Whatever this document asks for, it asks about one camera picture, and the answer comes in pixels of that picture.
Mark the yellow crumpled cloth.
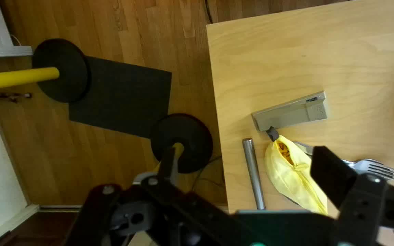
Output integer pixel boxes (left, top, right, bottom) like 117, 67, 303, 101
263, 134, 329, 216

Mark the black spatula with grey handle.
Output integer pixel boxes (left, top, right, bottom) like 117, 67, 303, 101
240, 137, 266, 212

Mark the black square floor mat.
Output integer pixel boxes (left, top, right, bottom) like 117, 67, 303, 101
66, 55, 173, 139

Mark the grey metal block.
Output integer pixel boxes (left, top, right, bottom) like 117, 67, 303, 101
250, 90, 329, 142

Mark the grey shelf board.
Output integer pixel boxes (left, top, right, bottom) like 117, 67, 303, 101
0, 44, 34, 62

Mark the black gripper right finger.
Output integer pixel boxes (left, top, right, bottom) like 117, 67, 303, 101
309, 145, 394, 246

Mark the large black round disc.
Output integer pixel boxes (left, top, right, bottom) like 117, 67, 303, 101
29, 37, 91, 104

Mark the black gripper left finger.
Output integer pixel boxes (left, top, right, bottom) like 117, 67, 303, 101
62, 176, 235, 246

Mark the silver metal fork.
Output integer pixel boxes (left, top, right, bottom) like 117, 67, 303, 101
294, 141, 394, 183

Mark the yellow pole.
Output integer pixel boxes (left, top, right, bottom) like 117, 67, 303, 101
0, 66, 61, 93

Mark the small black round disc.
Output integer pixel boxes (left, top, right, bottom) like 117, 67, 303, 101
150, 112, 214, 175

